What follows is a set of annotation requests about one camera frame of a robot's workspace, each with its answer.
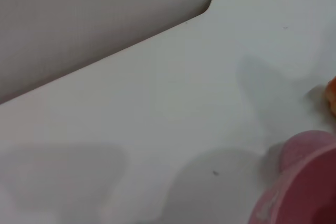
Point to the pink plastic bowl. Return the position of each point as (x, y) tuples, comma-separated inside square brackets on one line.
[(302, 182)]

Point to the orange striped bread roll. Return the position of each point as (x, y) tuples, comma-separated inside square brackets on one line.
[(332, 95)]

